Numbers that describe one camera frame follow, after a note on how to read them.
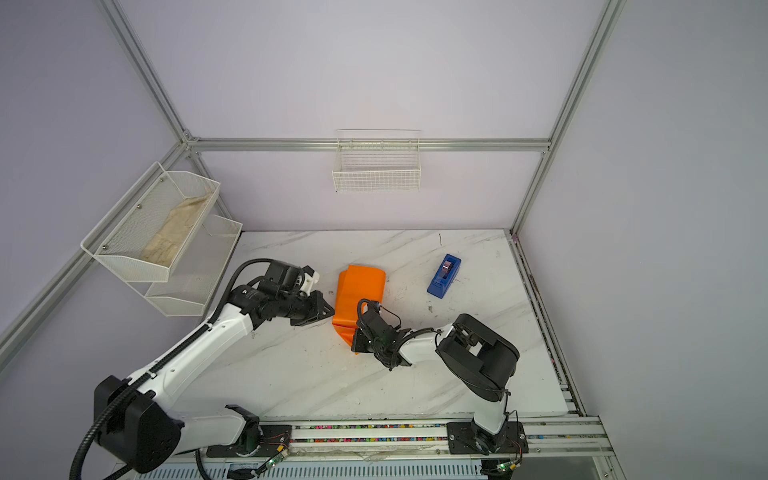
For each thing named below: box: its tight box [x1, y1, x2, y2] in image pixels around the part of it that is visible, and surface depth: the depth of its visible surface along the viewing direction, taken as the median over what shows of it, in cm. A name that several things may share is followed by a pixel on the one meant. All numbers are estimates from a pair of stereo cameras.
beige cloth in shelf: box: [140, 194, 213, 267], surface depth 80 cm
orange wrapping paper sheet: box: [332, 265, 386, 355], surface depth 99 cm
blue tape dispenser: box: [427, 253, 461, 299], surface depth 103 cm
